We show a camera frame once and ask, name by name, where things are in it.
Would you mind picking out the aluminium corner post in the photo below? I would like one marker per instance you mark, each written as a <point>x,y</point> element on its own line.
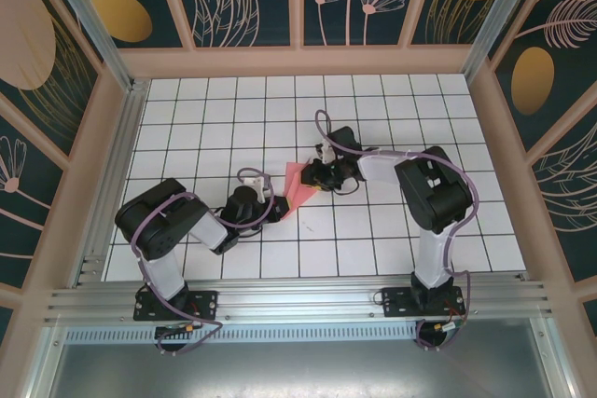
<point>499,16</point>
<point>88,20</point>

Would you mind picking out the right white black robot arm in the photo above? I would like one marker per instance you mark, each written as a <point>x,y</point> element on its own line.
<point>380,167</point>

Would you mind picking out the pink paper sheet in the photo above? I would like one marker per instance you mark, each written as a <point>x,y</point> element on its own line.
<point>298,193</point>

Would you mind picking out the long aluminium frame rail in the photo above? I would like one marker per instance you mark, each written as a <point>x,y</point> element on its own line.
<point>298,300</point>

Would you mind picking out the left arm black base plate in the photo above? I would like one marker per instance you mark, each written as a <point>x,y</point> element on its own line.
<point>205,305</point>

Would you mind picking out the grey sheet metal panel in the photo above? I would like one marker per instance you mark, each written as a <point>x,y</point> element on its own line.
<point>298,370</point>

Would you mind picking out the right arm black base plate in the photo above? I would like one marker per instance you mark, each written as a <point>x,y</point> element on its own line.
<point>396,302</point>

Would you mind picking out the aluminium side rail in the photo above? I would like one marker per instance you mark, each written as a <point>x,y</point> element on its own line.
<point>120,160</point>

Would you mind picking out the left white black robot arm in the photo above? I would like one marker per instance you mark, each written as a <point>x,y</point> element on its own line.
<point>210,230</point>

